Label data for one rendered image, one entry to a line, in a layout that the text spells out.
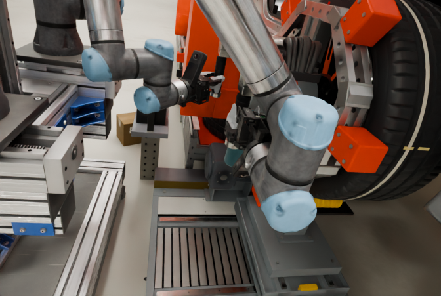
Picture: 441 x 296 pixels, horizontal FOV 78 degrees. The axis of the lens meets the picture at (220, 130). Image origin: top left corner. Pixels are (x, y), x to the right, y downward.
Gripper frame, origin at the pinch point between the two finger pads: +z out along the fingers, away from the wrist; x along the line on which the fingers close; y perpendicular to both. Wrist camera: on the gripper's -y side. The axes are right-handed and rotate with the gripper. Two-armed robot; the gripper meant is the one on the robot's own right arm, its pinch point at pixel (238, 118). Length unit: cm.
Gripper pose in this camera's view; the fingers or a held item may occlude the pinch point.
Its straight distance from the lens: 70.4
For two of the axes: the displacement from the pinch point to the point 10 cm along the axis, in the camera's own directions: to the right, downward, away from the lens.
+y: 1.7, -8.6, -4.8
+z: -1.6, -5.0, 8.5
